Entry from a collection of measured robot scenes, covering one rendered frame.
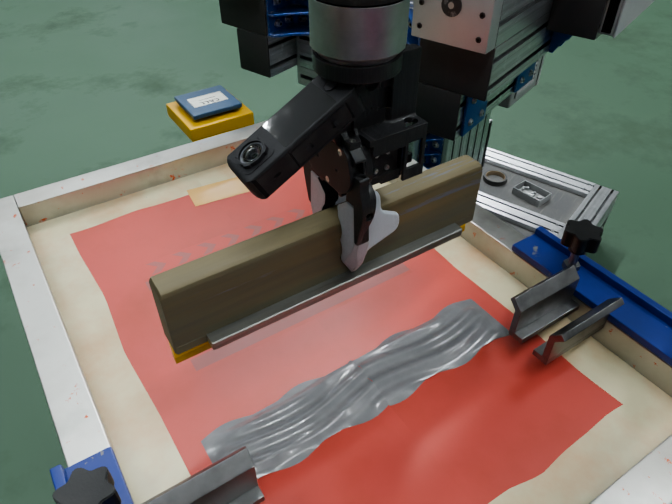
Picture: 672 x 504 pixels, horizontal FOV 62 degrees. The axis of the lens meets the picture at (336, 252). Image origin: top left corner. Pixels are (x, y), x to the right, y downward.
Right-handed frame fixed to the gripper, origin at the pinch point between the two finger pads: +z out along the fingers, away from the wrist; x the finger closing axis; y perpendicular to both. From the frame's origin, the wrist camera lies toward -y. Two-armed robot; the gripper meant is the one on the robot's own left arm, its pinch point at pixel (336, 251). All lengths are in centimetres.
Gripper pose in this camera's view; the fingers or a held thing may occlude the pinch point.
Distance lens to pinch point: 56.4
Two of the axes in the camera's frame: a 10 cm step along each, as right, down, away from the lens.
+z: 0.0, 7.5, 6.6
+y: 8.4, -3.6, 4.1
